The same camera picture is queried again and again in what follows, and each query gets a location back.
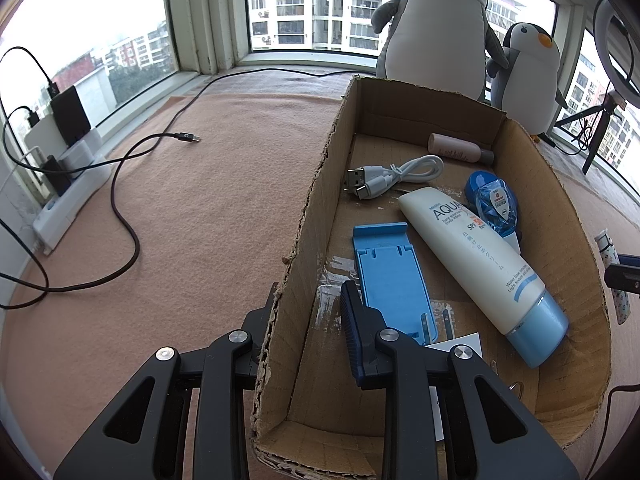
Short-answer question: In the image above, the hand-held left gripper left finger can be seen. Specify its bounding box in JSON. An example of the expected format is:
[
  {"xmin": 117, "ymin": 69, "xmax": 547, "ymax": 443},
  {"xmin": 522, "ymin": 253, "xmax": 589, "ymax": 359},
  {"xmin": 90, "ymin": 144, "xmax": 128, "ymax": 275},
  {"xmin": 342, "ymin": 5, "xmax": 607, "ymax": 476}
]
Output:
[{"xmin": 52, "ymin": 308, "xmax": 273, "ymax": 480}]

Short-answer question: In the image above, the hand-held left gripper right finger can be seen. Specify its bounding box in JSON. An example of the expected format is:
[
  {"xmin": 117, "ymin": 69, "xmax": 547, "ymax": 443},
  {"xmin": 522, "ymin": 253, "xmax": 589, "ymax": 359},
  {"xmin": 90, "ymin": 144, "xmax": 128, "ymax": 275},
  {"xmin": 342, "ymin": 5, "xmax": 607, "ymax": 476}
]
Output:
[{"xmin": 340, "ymin": 280, "xmax": 581, "ymax": 480}]

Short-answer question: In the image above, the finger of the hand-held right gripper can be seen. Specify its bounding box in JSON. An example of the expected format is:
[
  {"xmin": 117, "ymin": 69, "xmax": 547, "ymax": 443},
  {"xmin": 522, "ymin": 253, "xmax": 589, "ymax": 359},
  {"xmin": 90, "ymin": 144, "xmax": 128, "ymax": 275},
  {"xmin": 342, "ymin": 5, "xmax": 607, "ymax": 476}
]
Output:
[{"xmin": 604, "ymin": 255, "xmax": 640, "ymax": 297}]

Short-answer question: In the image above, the patterned lighter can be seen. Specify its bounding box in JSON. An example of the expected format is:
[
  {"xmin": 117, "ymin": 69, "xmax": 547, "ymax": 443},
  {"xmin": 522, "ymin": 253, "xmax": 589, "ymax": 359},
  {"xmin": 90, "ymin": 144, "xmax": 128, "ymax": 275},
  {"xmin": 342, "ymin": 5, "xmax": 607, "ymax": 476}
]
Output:
[{"xmin": 595, "ymin": 230, "xmax": 632, "ymax": 326}]

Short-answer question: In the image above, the blue phone stand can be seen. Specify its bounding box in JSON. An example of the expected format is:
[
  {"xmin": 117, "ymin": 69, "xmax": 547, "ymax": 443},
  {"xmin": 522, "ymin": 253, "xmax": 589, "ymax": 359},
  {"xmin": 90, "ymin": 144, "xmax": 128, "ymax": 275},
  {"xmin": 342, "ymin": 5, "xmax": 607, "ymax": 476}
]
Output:
[{"xmin": 352, "ymin": 222, "xmax": 440, "ymax": 346}]

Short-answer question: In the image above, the brown cardboard box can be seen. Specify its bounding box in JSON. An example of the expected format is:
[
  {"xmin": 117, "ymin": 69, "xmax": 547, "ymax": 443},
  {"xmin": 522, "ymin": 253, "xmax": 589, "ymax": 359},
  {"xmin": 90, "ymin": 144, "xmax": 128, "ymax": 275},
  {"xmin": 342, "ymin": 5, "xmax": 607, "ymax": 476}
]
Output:
[{"xmin": 250, "ymin": 75, "xmax": 615, "ymax": 478}]

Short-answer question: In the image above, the white sunscreen tube blue cap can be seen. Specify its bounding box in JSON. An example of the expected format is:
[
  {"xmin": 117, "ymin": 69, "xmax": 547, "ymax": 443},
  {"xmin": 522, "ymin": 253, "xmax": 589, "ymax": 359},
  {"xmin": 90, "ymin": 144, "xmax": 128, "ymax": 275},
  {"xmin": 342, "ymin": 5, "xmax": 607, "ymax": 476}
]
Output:
[{"xmin": 397, "ymin": 186, "xmax": 571, "ymax": 368}]

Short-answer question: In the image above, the white usb cable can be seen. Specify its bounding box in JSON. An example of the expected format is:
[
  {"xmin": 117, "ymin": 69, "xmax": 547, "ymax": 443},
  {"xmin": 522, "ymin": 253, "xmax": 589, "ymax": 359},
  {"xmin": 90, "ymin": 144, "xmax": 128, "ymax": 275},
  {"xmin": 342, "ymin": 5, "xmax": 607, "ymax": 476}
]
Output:
[{"xmin": 345, "ymin": 154, "xmax": 446, "ymax": 202}]

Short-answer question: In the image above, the blue round case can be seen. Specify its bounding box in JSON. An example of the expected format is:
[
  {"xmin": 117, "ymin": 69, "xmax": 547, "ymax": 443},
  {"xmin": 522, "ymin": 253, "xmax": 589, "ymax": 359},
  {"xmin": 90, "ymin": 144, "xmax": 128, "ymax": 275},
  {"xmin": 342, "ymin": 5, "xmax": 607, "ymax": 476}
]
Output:
[{"xmin": 464, "ymin": 170, "xmax": 521, "ymax": 221}]

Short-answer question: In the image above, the small pink tube grey cap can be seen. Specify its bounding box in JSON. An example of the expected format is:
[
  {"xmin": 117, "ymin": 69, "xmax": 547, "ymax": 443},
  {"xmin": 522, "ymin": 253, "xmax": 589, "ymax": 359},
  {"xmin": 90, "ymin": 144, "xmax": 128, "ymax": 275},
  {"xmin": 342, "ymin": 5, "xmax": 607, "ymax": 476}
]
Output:
[{"xmin": 428, "ymin": 132, "xmax": 497, "ymax": 165}]

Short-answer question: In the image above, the black tripod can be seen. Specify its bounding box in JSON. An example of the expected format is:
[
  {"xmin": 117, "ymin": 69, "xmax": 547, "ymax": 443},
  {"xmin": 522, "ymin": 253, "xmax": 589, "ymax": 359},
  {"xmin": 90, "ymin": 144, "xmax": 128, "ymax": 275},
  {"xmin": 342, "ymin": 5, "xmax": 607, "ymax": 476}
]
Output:
[{"xmin": 555, "ymin": 91, "xmax": 628, "ymax": 175}]

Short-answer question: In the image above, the small penguin plush toy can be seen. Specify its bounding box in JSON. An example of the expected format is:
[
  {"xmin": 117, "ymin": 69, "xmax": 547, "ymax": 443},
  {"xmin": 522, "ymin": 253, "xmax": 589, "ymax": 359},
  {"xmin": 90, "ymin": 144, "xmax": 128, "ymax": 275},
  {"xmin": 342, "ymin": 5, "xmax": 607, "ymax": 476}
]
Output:
[{"xmin": 486, "ymin": 22, "xmax": 568, "ymax": 143}]

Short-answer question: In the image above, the white power strip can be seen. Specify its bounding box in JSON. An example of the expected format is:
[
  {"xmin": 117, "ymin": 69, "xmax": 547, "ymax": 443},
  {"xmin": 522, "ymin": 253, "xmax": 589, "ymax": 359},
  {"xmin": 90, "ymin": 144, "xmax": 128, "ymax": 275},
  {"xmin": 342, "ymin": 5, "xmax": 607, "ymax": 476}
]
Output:
[{"xmin": 32, "ymin": 130, "xmax": 113, "ymax": 256}]

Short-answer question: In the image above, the black plug adapter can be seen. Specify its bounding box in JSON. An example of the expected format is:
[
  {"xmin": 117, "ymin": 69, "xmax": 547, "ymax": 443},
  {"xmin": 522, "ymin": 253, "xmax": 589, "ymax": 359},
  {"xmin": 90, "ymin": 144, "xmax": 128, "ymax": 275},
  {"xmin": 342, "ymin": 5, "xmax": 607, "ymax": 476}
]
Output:
[{"xmin": 42, "ymin": 156, "xmax": 71, "ymax": 196}]

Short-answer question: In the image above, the white flat device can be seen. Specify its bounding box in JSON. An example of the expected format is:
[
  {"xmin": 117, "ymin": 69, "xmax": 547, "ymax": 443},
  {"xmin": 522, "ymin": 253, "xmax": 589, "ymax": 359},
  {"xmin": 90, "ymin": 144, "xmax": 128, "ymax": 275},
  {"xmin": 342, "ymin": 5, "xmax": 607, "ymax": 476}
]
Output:
[{"xmin": 24, "ymin": 117, "xmax": 68, "ymax": 161}]

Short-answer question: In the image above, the black power adapter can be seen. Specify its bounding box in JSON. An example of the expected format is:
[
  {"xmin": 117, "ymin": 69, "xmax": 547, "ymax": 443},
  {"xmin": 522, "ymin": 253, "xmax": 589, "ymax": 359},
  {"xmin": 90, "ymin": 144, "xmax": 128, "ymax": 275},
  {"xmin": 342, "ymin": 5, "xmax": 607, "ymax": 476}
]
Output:
[{"xmin": 50, "ymin": 85, "xmax": 93, "ymax": 148}]

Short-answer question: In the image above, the large penguin plush toy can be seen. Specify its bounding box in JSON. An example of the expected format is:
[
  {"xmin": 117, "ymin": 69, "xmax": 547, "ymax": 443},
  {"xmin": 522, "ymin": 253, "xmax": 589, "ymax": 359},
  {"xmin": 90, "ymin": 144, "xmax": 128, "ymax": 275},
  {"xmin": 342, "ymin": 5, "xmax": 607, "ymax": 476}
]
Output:
[{"xmin": 371, "ymin": 0, "xmax": 511, "ymax": 103}]

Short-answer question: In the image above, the black usb cable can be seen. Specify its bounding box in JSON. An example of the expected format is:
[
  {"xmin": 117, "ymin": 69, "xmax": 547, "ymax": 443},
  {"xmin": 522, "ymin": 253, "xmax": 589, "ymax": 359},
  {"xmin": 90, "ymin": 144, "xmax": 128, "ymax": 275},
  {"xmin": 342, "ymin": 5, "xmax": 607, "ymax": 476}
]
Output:
[{"xmin": 0, "ymin": 132, "xmax": 201, "ymax": 311}]

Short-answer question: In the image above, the white ring light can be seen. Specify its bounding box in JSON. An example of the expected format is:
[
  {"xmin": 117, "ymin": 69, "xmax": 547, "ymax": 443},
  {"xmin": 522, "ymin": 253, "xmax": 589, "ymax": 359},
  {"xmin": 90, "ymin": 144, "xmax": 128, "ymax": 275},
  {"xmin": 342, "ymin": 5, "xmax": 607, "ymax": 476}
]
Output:
[{"xmin": 594, "ymin": 0, "xmax": 640, "ymax": 111}]

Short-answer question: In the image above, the black ring light cable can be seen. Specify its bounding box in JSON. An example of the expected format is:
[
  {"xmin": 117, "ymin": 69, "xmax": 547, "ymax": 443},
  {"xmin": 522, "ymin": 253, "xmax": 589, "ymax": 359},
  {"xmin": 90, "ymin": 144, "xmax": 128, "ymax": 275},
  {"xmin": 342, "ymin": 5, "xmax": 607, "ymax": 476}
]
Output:
[{"xmin": 57, "ymin": 67, "xmax": 596, "ymax": 181}]

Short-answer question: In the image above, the black charging cable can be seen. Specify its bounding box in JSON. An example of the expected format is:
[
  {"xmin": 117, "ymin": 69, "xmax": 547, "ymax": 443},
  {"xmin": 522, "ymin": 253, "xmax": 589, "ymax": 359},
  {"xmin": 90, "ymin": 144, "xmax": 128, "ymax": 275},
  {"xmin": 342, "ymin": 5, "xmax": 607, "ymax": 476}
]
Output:
[
  {"xmin": 2, "ymin": 106, "xmax": 41, "ymax": 176},
  {"xmin": 0, "ymin": 46, "xmax": 58, "ymax": 101}
]

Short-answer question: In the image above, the white window frame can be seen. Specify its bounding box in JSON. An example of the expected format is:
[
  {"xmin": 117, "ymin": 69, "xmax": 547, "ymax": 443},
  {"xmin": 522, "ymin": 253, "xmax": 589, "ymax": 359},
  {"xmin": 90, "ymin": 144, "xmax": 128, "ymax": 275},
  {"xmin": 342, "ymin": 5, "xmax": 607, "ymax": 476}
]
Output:
[{"xmin": 160, "ymin": 0, "xmax": 640, "ymax": 136}]

